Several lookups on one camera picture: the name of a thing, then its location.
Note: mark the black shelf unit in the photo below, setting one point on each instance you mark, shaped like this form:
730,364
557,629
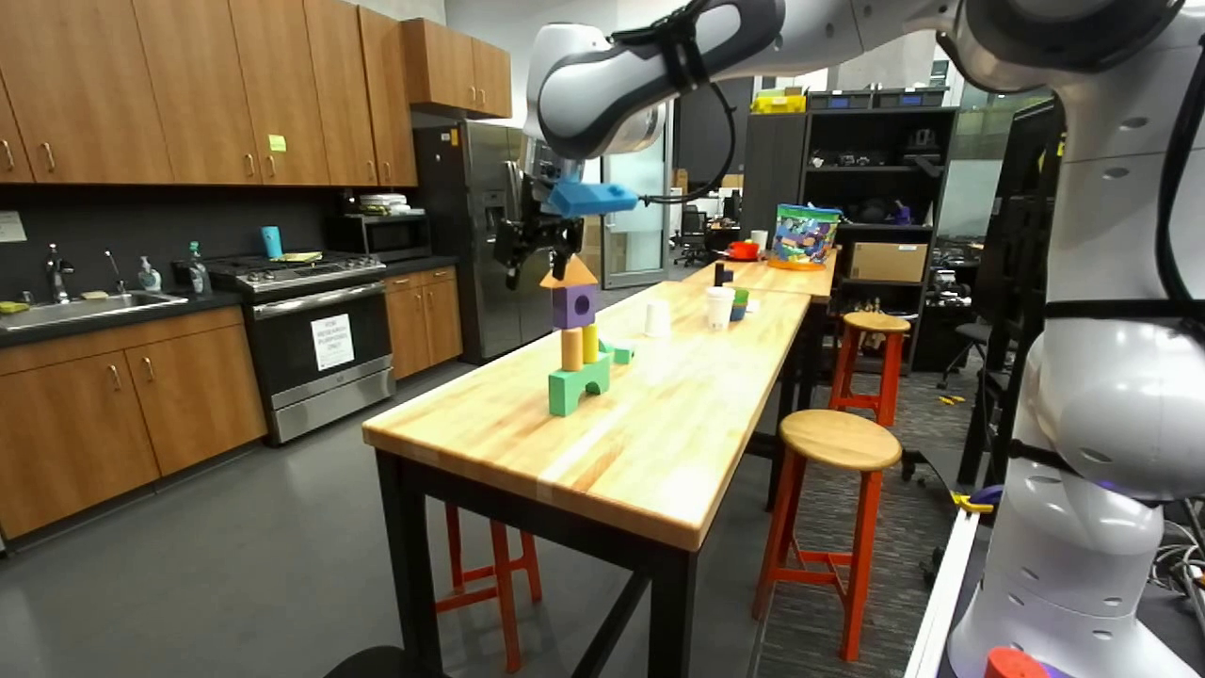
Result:
880,164

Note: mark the purple square block with hole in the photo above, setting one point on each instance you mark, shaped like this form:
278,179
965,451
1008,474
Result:
561,320

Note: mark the teal cup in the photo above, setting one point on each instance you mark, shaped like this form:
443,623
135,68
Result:
273,243

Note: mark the small green arch block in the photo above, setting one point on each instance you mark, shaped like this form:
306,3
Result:
624,354

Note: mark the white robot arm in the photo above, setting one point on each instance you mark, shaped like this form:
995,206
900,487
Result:
1103,377

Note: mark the steel kitchen sink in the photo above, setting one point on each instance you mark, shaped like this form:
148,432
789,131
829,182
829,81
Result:
88,310

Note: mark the orange triangle block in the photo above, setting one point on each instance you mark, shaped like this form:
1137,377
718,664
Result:
568,275

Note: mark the red bowl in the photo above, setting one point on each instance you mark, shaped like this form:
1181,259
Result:
744,249

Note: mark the clear soap bottle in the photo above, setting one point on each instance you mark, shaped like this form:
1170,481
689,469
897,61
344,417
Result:
148,280

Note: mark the white robot base platform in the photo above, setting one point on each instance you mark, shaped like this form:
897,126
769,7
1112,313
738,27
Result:
935,617

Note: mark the metal faucet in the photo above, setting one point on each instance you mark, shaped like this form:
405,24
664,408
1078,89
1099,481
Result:
59,284

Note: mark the large green arch block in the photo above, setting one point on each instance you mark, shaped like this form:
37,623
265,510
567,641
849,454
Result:
567,395

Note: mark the short brown wall cabinet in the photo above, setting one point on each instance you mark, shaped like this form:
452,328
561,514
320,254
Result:
458,68

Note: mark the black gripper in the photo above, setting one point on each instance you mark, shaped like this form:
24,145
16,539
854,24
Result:
531,223

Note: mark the white paper on oven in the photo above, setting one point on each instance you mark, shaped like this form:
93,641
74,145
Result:
334,346

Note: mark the yellow cylinder block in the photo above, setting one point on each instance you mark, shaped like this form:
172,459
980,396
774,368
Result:
593,346

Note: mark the yellow box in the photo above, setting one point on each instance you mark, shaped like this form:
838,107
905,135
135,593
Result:
777,103

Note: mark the long brown wall cabinet row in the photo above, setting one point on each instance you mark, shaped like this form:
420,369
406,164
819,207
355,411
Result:
189,89

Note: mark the black equipment rack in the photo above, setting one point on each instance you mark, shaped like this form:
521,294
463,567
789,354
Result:
1011,288

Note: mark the narrow brown base cabinet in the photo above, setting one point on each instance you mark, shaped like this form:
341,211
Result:
423,325

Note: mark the red button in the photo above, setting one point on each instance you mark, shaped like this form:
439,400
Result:
1013,664

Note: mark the orange cylinder block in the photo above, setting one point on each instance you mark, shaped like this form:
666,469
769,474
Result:
575,351

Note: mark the black microwave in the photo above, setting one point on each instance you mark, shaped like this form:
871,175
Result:
379,234

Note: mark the stainless steel refrigerator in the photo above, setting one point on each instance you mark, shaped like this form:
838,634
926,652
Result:
463,249

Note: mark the colourful toy box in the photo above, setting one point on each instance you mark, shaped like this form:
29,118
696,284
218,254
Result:
808,233

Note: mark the white dish stack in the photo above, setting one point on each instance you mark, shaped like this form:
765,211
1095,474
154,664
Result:
384,206

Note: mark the red metal stool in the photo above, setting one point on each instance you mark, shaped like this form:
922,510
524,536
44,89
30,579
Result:
511,603

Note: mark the wide brown base cabinet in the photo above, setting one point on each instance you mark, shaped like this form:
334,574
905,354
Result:
126,417

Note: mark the long wooden table black legs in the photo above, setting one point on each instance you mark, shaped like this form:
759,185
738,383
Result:
654,428

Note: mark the yellow clamp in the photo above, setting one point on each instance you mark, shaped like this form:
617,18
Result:
974,501

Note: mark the tan cardboard box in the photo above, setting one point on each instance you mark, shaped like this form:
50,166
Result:
888,260

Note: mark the white cup stack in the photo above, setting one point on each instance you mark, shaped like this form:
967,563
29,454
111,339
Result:
718,308

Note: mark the glass door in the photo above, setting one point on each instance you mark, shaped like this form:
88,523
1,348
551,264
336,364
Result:
641,249

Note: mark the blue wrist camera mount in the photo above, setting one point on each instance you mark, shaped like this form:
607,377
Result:
590,196

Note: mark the green sticky note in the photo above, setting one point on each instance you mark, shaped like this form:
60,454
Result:
277,145

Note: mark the green dish soap bottle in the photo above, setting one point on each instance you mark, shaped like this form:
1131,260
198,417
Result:
198,273

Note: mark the stainless steel stove oven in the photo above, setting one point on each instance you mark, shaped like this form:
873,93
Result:
285,364

